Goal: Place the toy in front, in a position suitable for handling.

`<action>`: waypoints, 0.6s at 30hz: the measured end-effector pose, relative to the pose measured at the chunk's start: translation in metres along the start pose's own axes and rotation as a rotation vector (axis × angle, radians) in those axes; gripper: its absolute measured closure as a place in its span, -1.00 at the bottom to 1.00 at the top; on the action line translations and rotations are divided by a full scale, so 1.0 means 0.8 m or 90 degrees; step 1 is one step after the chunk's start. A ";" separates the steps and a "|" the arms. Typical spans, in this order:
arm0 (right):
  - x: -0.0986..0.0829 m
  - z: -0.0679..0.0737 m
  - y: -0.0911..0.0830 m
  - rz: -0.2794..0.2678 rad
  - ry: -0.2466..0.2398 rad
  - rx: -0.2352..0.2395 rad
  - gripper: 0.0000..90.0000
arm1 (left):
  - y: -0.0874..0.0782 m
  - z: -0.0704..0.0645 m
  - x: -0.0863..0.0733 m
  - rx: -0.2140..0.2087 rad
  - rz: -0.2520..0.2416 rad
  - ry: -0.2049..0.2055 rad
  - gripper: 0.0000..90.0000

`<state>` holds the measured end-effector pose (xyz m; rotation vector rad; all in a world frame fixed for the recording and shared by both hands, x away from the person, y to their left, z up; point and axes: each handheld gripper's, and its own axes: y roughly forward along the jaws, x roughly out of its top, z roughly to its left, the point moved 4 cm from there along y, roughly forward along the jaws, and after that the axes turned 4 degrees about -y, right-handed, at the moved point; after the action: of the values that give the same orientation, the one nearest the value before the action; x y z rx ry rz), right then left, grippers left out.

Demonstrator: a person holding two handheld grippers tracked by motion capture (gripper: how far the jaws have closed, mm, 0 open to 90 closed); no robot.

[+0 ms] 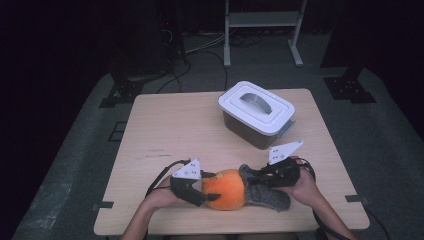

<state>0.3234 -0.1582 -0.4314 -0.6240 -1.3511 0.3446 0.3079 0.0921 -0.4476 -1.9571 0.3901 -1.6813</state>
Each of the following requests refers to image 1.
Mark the white metal stand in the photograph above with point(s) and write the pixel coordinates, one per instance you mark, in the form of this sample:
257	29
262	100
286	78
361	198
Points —
263	19

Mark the transparent grey storage box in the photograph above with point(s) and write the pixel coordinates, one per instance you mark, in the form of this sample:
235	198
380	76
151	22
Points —
246	131

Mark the grey box with white lid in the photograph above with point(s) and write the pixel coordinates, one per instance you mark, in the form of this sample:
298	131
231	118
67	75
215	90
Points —
233	100

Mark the grey fuzzy cloth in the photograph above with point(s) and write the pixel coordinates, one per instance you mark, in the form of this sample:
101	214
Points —
266	200

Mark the black stand base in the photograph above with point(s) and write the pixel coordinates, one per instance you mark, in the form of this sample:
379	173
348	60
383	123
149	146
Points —
348	88
125	91

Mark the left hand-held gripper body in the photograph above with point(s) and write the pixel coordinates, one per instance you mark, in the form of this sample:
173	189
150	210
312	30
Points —
185	191

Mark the black tape strip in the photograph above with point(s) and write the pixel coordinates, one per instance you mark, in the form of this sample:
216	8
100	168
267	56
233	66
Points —
356	199
104	205

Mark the orange plush toy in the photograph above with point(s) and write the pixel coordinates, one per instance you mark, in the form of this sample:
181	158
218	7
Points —
223	190

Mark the person's left hand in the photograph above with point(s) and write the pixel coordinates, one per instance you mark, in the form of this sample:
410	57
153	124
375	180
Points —
161	198

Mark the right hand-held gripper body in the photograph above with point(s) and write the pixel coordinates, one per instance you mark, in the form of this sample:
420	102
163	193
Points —
288	175

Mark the person's right hand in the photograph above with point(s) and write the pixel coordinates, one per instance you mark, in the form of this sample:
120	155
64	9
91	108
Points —
305	191

